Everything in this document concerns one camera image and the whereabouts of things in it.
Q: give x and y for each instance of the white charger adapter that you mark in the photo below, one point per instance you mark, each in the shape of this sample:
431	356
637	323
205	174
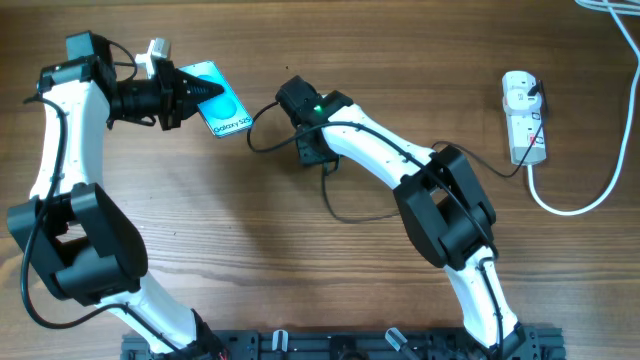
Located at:
521	100

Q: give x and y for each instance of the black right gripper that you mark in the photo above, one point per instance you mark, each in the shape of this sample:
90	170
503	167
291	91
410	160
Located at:
308	157

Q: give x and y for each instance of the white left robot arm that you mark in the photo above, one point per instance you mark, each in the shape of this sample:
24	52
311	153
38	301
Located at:
72	234

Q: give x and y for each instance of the Galaxy S25 smartphone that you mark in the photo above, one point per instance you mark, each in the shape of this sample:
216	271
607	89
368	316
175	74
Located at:
224	114

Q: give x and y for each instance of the white power strip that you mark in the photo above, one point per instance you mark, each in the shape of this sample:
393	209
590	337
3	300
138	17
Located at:
525	136

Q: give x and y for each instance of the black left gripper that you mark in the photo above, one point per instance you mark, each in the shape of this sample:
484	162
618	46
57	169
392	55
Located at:
176	87

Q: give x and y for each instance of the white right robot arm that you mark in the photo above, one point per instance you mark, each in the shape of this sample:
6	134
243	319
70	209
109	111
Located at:
445	212

